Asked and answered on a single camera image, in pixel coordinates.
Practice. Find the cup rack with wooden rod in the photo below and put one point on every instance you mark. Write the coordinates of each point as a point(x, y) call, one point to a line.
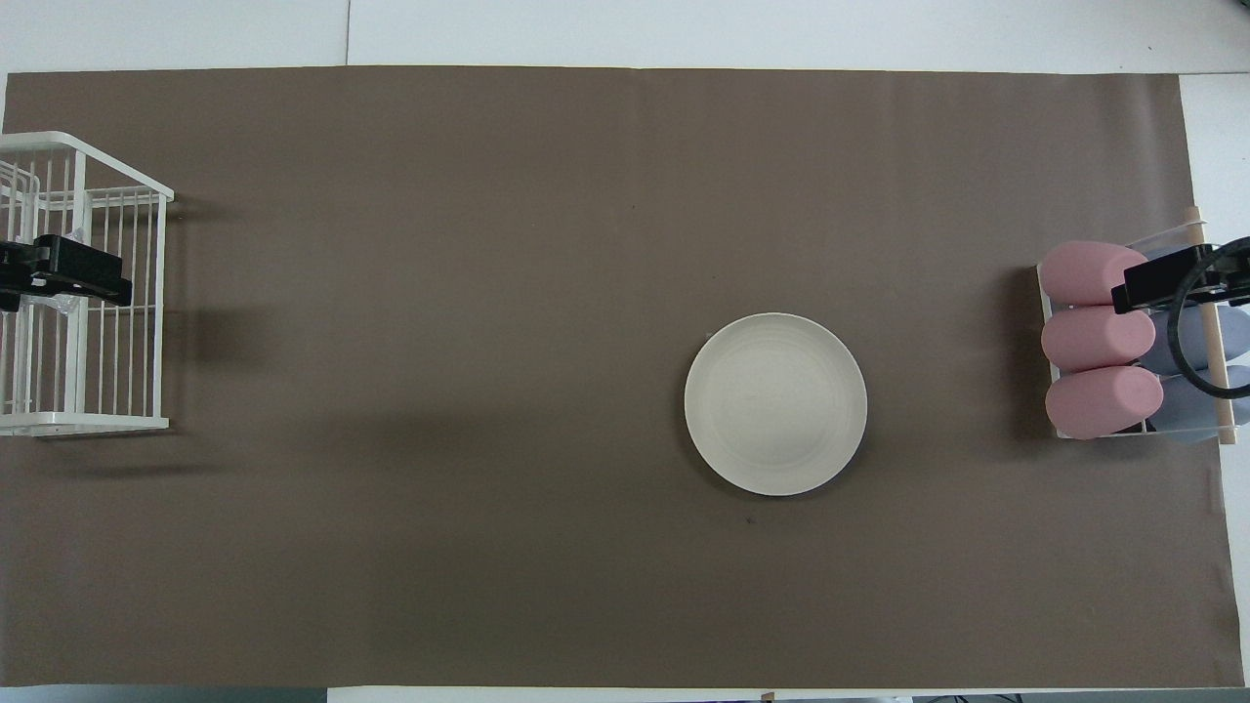
point(1213, 342)

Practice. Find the clear plastic bag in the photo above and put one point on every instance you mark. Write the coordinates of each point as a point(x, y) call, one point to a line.
point(64, 308)

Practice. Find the brown paper table mat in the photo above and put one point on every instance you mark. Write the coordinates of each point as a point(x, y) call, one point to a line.
point(488, 293)

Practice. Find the cream round plate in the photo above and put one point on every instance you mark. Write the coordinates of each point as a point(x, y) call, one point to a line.
point(776, 405)

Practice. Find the pink plastic cup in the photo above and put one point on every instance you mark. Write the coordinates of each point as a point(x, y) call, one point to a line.
point(1079, 273)
point(1104, 402)
point(1094, 340)

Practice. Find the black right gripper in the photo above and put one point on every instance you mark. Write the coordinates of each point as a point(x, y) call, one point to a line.
point(1172, 273)

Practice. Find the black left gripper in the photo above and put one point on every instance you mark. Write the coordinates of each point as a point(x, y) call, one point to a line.
point(73, 264)

